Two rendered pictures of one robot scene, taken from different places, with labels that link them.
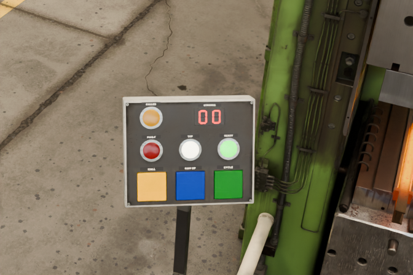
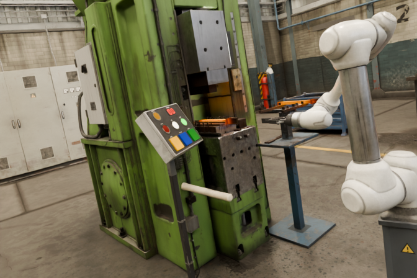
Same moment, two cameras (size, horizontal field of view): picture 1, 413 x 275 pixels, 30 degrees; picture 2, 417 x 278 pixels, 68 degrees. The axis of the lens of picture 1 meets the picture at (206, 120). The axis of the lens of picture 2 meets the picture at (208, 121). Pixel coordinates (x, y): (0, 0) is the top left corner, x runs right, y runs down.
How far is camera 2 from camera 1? 1.77 m
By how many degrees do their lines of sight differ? 59
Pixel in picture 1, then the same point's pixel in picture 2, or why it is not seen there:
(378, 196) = (222, 127)
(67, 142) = not seen: outside the picture
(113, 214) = not seen: outside the picture
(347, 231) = (224, 143)
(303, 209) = (194, 169)
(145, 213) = not seen: outside the picture
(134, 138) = (157, 125)
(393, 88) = (210, 77)
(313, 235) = (201, 180)
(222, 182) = (192, 133)
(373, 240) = (233, 141)
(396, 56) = (206, 64)
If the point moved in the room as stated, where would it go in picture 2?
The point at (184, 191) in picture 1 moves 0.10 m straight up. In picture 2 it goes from (185, 141) to (182, 123)
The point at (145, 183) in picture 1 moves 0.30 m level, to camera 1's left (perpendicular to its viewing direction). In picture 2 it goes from (174, 141) to (131, 159)
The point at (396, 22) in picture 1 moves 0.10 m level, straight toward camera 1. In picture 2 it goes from (202, 51) to (212, 48)
